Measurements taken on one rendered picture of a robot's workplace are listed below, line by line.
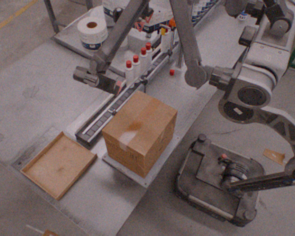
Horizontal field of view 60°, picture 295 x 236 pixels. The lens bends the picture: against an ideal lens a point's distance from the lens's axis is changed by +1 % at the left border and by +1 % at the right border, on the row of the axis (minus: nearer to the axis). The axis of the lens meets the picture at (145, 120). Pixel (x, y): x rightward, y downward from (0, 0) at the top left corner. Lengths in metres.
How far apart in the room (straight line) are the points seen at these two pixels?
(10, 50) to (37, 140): 2.21
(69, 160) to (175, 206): 1.07
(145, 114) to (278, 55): 0.61
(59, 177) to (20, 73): 0.87
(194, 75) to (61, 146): 0.91
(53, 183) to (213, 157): 1.28
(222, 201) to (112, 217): 0.98
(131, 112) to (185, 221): 1.21
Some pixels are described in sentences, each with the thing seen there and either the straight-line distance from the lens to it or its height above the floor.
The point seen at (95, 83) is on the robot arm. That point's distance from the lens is 1.09.
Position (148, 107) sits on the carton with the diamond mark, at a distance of 1.25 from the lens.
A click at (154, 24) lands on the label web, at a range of 1.98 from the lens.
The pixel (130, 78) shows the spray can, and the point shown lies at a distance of 1.58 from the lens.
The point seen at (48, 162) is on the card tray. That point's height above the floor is 0.83.
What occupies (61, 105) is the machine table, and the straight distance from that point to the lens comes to 1.70.
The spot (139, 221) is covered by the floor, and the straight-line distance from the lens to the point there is 2.16.
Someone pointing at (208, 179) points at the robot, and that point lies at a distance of 2.05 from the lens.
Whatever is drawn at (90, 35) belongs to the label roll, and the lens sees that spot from 1.86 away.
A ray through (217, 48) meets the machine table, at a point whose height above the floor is 0.83.
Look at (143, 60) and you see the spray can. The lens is 1.64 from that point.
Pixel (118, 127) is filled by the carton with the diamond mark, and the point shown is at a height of 1.12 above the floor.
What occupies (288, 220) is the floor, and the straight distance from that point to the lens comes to 2.45.
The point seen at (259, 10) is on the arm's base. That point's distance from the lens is 1.33.
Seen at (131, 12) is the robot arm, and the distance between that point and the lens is 1.03.
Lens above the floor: 2.11
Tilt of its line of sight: 55 degrees down
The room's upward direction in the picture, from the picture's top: 1 degrees clockwise
